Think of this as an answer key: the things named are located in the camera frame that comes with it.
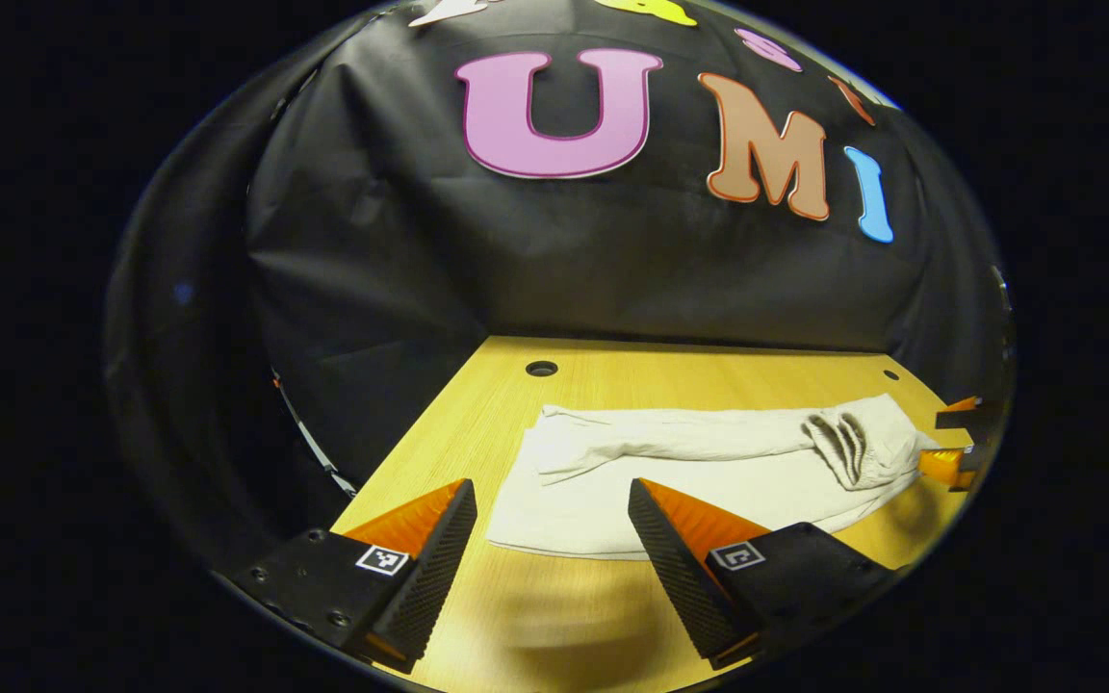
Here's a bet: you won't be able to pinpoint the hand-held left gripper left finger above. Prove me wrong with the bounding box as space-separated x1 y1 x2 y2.
227 478 478 675

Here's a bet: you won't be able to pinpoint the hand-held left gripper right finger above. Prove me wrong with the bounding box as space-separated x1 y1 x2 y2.
627 478 902 672

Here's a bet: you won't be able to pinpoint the cream white jeans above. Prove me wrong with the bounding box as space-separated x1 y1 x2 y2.
485 393 941 561

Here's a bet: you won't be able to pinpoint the black backdrop cloth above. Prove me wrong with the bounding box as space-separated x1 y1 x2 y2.
102 0 1013 578

